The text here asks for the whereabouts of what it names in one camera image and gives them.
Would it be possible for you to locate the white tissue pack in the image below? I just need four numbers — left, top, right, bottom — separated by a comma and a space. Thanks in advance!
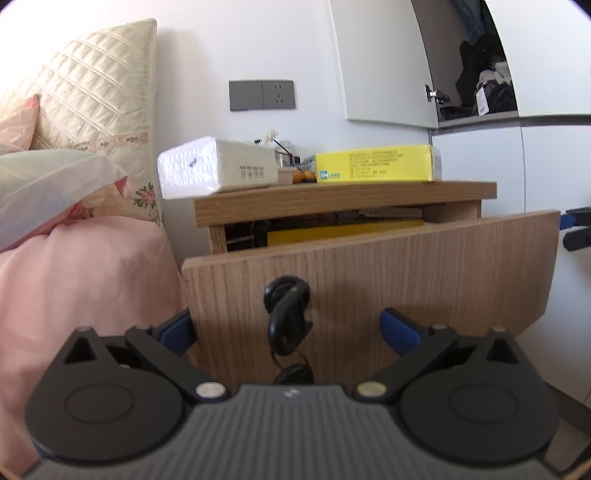
157, 136, 280, 200

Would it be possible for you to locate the wooden nightstand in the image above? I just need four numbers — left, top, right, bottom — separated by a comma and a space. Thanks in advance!
194, 181, 498, 255

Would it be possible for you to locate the white wardrobe door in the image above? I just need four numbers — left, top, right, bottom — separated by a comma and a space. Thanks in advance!
329, 0, 440, 129

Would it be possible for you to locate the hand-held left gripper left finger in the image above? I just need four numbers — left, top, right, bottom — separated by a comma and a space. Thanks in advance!
62, 309, 228, 403

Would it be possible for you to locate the pink bed cover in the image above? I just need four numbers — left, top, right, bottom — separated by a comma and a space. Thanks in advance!
0, 178, 188, 478

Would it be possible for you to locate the small clear container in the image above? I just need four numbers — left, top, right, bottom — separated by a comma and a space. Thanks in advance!
274, 150, 301, 184

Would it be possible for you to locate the yellow flat box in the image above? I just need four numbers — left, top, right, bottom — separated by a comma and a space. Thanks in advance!
314, 144, 443, 184

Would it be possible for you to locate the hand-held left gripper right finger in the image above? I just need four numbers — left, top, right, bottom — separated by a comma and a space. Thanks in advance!
356, 308, 528, 402

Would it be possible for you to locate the grey wall socket panel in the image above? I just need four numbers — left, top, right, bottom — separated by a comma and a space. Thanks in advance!
229, 80, 296, 112

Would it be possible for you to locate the dark clothes pile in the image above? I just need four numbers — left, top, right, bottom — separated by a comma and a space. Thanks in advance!
438, 36, 519, 123

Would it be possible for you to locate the pale folded quilt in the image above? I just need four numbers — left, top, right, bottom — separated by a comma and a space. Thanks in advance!
0, 148, 129, 253

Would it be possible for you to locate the pink pillow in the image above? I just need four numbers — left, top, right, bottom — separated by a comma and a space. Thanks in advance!
0, 94, 42, 154

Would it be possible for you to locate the wooden drawer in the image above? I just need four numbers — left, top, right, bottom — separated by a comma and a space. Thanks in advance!
181, 210, 561, 385

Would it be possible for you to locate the cream quilted pillow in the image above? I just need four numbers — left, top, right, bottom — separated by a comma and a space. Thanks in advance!
0, 18, 163, 228

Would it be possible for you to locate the black drawer handle cord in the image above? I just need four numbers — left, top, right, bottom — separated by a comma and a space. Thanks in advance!
262, 276, 315, 385

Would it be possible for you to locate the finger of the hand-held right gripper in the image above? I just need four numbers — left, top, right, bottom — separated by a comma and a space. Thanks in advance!
560, 208, 591, 230
564, 229, 591, 253

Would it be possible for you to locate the yellow box in drawer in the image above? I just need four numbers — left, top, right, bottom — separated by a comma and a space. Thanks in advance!
267, 219, 425, 246

